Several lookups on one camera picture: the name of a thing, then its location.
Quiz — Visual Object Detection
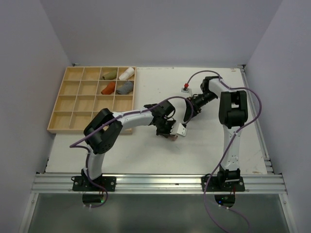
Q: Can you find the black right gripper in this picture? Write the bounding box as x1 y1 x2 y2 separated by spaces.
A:
184 91 218 122

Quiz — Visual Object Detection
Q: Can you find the pink underwear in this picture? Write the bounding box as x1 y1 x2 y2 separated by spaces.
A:
164 135 178 141

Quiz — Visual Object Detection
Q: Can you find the orange and cream underwear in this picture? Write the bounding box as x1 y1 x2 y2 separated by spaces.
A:
101 82 116 95

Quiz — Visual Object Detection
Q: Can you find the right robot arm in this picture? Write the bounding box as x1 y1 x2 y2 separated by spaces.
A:
184 76 248 191

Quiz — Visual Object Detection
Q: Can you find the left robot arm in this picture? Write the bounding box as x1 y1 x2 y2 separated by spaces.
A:
83 100 175 191

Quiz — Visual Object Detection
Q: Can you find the grey rolled underwear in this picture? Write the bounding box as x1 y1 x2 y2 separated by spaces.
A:
116 81 134 95

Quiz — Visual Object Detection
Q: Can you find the white rolled underwear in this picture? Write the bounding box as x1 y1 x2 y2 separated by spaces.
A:
119 67 135 81

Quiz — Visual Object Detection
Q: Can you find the olive rolled underwear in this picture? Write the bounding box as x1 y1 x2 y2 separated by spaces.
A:
102 70 117 81

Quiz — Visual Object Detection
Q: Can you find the wooden compartment tray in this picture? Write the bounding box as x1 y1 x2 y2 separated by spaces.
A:
47 66 137 133

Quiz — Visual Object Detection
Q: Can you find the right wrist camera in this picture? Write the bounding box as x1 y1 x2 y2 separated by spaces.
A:
181 83 192 96

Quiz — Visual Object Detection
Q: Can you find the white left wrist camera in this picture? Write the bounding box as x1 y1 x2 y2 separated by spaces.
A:
171 122 187 137

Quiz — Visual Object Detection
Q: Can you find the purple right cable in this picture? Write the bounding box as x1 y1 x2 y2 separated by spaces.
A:
185 69 263 233

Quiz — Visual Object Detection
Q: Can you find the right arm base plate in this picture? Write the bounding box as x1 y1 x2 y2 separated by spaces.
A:
201 174 245 192

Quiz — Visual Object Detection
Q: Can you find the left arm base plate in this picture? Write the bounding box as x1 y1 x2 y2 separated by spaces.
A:
71 176 117 192

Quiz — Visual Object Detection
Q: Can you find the aluminium mounting rail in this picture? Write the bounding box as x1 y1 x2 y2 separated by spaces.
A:
31 173 287 194

